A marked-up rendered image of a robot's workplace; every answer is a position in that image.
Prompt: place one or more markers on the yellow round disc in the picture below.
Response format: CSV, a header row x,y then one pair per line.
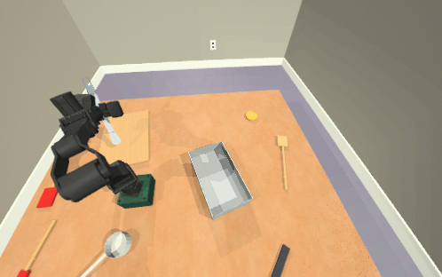
x,y
252,116

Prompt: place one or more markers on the red spatula with wooden handle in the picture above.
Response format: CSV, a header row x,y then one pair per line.
x,y
48,196

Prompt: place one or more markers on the light wooden board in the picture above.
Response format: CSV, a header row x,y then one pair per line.
x,y
133,130

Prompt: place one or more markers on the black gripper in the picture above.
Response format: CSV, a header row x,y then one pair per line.
x,y
107,109

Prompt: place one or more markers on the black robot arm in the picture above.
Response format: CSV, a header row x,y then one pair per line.
x,y
78,127

